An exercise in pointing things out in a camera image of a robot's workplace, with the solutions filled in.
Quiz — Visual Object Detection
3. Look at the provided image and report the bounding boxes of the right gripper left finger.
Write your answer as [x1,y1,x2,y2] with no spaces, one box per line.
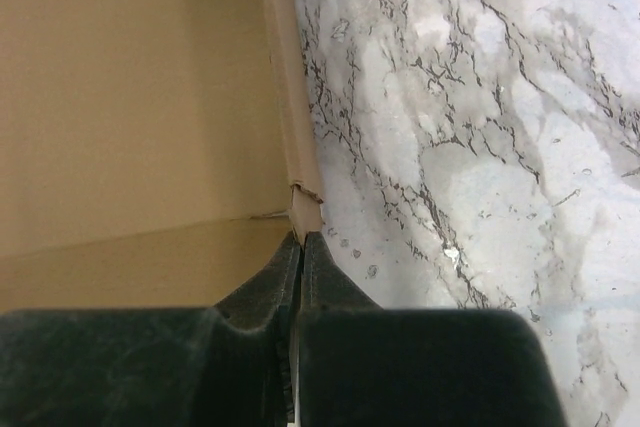
[215,232,302,347]

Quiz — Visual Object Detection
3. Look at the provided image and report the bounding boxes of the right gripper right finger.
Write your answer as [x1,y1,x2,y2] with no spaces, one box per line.
[299,232,378,327]

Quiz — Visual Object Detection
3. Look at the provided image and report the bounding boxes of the brown cardboard box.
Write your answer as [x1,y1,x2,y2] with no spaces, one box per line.
[1,0,322,311]

